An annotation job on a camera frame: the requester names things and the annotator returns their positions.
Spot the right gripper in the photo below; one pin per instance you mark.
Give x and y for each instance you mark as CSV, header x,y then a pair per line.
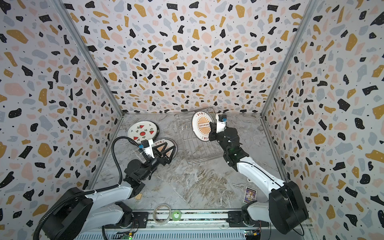
x,y
218,135

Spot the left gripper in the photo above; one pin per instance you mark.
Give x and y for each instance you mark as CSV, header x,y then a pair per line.
x,y
167,161

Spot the orange sunburst plate front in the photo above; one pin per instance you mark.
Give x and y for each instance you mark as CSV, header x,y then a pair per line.
x,y
162,140

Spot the orange sunburst plate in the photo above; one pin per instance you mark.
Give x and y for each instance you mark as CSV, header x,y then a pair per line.
x,y
162,140
201,126

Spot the watermelon blue rim plate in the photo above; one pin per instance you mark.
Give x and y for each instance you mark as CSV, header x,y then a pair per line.
x,y
141,130

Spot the green rim plate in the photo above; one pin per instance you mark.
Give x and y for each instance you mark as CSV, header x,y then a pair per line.
x,y
172,150

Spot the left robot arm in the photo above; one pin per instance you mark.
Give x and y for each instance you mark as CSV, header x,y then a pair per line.
x,y
80,211

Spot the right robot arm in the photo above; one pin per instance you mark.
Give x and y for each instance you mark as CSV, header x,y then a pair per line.
x,y
285,208

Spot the small wooden block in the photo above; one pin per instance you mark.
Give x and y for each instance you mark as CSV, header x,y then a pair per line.
x,y
139,196

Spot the clear tape roll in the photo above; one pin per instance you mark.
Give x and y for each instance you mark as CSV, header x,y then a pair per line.
x,y
162,214

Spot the green tape roll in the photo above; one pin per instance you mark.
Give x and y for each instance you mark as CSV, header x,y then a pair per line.
x,y
176,215

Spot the colourful card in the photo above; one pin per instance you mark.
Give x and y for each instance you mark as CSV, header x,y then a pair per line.
x,y
250,195

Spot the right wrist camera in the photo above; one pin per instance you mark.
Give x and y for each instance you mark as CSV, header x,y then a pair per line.
x,y
221,121

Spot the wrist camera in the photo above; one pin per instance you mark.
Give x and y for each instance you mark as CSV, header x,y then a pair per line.
x,y
221,121
147,147

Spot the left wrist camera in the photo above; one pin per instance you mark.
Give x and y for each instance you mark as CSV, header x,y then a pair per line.
x,y
147,147

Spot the wire dish rack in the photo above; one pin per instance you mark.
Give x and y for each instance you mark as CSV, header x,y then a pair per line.
x,y
195,151

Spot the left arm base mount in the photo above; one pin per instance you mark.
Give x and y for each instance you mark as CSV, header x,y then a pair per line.
x,y
134,220

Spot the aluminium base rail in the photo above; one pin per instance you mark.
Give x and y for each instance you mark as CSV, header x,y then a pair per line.
x,y
198,225

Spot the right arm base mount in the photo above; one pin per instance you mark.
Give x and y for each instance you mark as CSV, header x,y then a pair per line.
x,y
240,219

